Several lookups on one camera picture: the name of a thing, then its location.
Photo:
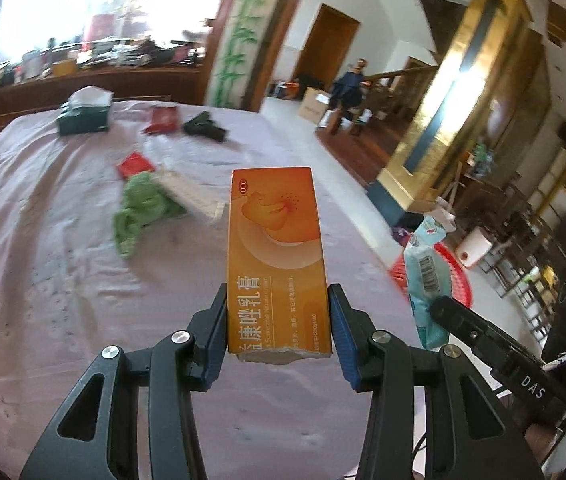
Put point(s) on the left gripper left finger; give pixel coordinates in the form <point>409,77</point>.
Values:
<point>94,433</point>

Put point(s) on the dark jacket on post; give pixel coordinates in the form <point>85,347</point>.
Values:
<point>347,91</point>

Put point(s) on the wooden sideboard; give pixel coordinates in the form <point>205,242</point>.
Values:
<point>177,84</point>

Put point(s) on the small red wrapper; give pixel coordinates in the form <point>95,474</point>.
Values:
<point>133,164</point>

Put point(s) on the gold pillar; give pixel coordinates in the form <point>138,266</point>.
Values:
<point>444,125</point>

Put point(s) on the green tissue box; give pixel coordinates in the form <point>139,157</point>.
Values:
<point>85,111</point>

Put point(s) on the cardboard box on floor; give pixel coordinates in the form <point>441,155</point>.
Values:
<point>314,105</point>

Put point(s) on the black handheld gun tool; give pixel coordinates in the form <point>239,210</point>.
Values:
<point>203,125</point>

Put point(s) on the green towel cloth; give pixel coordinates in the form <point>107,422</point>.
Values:
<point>143,203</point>

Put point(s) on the teal tissue pack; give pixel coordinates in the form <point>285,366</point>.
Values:
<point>427,275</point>

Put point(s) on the dark red pouch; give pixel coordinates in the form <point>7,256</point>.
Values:
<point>163,119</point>

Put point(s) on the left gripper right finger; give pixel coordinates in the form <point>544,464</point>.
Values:
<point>468,433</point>

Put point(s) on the orange medicine box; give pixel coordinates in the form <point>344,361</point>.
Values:
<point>278,310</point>

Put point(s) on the long white medicine box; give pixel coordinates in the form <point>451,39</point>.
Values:
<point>194,197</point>

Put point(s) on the wooden door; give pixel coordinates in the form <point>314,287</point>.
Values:
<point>325,49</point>

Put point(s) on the white cylinder bin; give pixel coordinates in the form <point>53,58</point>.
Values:
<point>474,247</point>

